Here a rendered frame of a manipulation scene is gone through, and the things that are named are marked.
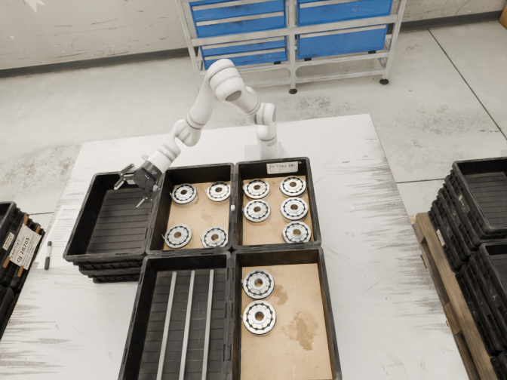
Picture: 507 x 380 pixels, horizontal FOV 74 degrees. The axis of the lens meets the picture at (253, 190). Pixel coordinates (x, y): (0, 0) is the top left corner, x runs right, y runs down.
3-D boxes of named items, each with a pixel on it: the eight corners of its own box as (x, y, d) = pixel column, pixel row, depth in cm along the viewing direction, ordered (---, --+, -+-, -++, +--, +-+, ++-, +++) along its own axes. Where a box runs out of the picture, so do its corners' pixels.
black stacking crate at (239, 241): (239, 180, 145) (235, 163, 137) (308, 176, 143) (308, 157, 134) (237, 265, 121) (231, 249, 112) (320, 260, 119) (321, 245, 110)
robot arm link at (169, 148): (152, 144, 117) (173, 160, 118) (182, 114, 121) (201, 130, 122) (152, 148, 123) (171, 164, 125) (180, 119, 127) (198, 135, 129)
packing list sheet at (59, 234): (58, 206, 163) (57, 205, 162) (104, 201, 161) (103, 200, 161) (32, 268, 142) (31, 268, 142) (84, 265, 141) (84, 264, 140)
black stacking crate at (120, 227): (106, 190, 150) (94, 173, 141) (170, 185, 148) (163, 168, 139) (78, 273, 126) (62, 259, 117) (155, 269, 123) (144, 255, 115)
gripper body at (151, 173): (150, 157, 114) (130, 178, 112) (167, 174, 119) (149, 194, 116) (144, 156, 121) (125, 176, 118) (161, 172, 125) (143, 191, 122)
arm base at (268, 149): (259, 154, 165) (255, 129, 152) (278, 151, 165) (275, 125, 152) (262, 168, 160) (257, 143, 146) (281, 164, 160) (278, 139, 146)
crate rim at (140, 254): (96, 176, 143) (93, 173, 141) (164, 171, 141) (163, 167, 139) (64, 262, 118) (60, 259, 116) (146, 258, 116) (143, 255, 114)
